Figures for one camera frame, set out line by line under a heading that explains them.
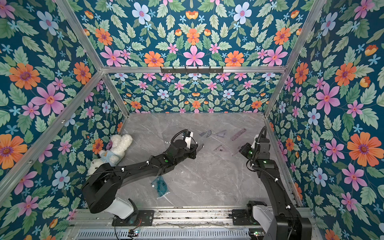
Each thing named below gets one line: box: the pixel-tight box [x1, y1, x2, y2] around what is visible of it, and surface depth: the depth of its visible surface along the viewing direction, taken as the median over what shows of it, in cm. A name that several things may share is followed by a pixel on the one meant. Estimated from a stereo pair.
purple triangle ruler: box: [213, 144, 232, 153], surface depth 101 cm
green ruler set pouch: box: [151, 175, 171, 199], surface depth 86 cm
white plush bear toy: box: [87, 134, 133, 175], surface depth 91 cm
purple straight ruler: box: [230, 128, 247, 141], surface depth 110 cm
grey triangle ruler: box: [214, 129, 227, 138], surface depth 110 cm
